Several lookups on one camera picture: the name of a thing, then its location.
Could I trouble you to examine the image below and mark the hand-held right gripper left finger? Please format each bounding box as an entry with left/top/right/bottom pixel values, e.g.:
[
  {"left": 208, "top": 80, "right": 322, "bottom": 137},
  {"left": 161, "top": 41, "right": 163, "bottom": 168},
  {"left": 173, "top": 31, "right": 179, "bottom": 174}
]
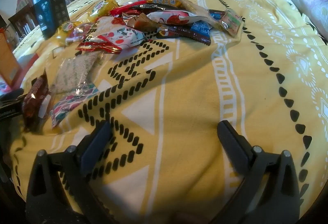
[{"left": 26, "top": 120, "right": 113, "bottom": 224}]

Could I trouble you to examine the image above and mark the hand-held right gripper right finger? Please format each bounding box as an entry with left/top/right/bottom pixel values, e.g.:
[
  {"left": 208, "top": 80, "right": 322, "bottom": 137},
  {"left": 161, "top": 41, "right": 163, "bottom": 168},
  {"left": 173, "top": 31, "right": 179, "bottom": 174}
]
[{"left": 213, "top": 120, "right": 301, "bottom": 224}]

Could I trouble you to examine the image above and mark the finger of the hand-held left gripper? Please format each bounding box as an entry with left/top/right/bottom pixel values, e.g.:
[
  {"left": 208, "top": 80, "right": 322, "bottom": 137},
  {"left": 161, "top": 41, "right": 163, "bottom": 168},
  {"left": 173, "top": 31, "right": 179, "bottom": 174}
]
[{"left": 0, "top": 88, "right": 26, "bottom": 106}]

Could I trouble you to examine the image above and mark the dark red snack packet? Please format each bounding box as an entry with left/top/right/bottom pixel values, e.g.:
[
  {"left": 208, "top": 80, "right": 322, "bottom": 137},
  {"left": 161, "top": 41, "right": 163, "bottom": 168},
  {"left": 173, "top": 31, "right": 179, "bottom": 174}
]
[{"left": 22, "top": 70, "right": 53, "bottom": 128}]

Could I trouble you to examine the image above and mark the white red-berry snack packet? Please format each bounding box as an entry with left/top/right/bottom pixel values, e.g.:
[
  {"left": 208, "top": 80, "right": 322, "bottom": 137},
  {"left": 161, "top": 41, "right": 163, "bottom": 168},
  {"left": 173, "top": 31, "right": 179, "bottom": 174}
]
[{"left": 75, "top": 26, "right": 148, "bottom": 55}]

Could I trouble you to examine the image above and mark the orange box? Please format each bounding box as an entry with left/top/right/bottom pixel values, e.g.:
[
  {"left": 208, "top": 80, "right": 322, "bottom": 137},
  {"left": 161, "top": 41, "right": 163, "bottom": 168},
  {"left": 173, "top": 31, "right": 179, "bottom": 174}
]
[{"left": 0, "top": 28, "right": 23, "bottom": 87}]

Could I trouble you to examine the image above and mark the colourful patterned snack packet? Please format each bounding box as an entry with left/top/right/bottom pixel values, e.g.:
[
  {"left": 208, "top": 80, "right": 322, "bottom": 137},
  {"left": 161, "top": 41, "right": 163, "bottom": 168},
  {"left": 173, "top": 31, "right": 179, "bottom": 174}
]
[{"left": 50, "top": 86, "right": 99, "bottom": 128}]

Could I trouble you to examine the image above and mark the clear packet of white grains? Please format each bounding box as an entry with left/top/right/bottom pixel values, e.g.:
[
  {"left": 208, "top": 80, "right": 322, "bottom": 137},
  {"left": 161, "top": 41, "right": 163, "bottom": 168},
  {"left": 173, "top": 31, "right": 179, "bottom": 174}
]
[{"left": 51, "top": 52, "right": 103, "bottom": 94}]

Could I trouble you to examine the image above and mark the white router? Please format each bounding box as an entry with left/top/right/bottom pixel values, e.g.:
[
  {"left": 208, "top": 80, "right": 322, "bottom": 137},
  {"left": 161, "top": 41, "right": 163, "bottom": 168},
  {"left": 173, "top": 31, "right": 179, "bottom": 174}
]
[{"left": 22, "top": 20, "right": 35, "bottom": 35}]

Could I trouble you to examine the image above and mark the dark wooden chair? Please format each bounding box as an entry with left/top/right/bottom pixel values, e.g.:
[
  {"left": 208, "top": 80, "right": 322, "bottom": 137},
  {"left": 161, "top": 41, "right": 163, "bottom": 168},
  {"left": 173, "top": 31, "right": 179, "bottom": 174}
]
[{"left": 8, "top": 4, "right": 36, "bottom": 36}]

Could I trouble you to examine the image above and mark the yellow patterned bed sheet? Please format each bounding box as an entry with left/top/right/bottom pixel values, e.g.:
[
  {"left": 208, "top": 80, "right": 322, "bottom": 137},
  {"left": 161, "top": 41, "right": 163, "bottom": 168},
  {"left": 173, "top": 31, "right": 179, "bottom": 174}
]
[{"left": 11, "top": 0, "right": 328, "bottom": 224}]

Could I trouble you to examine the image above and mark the yellow snack packet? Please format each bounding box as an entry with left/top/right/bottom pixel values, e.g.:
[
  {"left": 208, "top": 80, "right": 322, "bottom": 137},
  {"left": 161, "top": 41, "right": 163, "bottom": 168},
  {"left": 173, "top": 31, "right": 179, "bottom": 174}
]
[
  {"left": 88, "top": 0, "right": 120, "bottom": 19},
  {"left": 58, "top": 20, "right": 85, "bottom": 38}
]

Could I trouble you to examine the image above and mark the black patterned box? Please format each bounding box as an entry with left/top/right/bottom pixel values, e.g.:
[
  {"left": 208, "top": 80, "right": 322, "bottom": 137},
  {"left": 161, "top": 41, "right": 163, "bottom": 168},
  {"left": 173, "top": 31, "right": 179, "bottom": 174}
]
[{"left": 32, "top": 0, "right": 70, "bottom": 39}]

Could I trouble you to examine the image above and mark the red white large-print packet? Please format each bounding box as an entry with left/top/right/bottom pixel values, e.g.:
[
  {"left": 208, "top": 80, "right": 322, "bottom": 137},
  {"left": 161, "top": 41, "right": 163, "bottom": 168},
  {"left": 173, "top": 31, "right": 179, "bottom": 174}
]
[{"left": 83, "top": 16, "right": 121, "bottom": 44}]

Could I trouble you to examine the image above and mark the brown blue snack packet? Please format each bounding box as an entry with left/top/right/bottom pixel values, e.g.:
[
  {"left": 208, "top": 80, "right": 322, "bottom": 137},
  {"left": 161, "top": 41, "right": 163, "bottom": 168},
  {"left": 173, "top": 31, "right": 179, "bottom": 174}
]
[{"left": 156, "top": 20, "right": 212, "bottom": 46}]

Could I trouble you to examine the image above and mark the tan small snack packet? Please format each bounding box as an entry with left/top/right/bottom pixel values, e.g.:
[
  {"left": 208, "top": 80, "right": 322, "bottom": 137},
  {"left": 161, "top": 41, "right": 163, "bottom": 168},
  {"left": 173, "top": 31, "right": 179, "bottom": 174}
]
[{"left": 220, "top": 8, "right": 244, "bottom": 37}]

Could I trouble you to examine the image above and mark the orange brown foil packet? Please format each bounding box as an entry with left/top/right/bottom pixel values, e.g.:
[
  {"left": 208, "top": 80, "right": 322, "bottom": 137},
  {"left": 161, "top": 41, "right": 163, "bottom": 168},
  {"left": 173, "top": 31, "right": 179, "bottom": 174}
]
[{"left": 123, "top": 13, "right": 160, "bottom": 33}]

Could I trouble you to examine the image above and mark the white red date snack packet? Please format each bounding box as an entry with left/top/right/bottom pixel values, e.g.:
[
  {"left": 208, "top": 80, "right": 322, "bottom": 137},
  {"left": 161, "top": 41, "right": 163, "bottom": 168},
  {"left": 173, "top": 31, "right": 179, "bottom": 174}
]
[{"left": 147, "top": 8, "right": 213, "bottom": 27}]

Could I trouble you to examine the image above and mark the clear long orange-label packet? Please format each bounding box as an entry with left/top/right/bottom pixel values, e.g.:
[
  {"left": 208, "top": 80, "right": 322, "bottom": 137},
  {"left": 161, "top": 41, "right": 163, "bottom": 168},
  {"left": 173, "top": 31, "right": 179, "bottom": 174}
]
[{"left": 151, "top": 0, "right": 231, "bottom": 30}]

